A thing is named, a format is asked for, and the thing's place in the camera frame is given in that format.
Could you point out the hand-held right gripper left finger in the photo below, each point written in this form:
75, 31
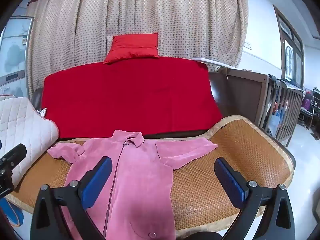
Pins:
96, 182

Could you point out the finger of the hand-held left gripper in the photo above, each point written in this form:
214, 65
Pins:
15, 153

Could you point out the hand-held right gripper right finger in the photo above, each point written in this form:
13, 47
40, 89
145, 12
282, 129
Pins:
231, 182

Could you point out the white quilted cushion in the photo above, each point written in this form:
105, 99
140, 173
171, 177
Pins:
22, 125

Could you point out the blue bag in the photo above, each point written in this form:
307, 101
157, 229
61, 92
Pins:
12, 212

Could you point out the woven rattan mat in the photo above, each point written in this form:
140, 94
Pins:
250, 150

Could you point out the small patterned cloth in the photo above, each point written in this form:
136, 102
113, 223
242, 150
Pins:
42, 112

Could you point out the red blanket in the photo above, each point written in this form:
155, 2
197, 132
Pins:
125, 97

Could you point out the dark brown sofa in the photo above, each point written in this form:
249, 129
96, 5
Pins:
221, 92

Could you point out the brown wooden crib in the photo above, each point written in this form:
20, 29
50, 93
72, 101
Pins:
245, 92

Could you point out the frosted glass door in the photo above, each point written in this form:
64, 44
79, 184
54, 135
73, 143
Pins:
15, 50

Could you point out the white board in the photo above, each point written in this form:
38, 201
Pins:
212, 62

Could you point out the brown framed door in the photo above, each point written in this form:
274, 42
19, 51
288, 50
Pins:
290, 55

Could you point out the red pillow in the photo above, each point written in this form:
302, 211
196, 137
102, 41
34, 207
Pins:
135, 46

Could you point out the beige dotted curtain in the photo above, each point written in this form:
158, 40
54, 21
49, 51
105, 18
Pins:
187, 17

